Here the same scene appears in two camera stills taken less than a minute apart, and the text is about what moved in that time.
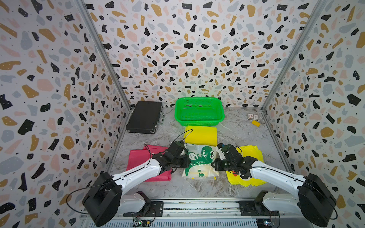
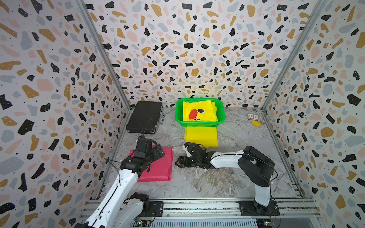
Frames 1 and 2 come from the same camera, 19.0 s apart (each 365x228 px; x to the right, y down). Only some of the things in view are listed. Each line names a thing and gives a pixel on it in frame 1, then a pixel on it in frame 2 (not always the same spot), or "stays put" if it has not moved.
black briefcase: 146,117 stays put
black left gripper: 187,162 → 157,155
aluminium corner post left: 85,4 stays put
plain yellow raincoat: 201,135 stays put
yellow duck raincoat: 252,151 → 202,110
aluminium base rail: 206,213 stays put
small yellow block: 255,123 stays put
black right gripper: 216,165 → 181,162
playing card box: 253,117 stays put
